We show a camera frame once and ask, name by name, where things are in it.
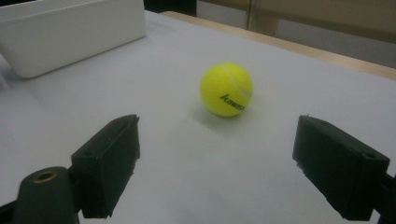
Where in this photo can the white plastic bin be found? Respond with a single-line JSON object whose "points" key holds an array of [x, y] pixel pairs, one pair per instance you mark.
{"points": [[71, 37]]}

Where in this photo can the beige wooden furniture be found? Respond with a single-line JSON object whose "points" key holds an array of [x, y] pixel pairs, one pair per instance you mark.
{"points": [[327, 15]]}

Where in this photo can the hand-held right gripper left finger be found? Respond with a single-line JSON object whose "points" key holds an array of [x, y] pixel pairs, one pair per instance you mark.
{"points": [[106, 161]]}

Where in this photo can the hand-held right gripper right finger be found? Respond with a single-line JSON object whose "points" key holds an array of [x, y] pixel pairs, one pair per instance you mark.
{"points": [[336, 168]]}

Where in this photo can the yellow tennis ball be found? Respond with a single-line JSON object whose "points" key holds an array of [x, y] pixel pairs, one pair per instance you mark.
{"points": [[225, 90]]}

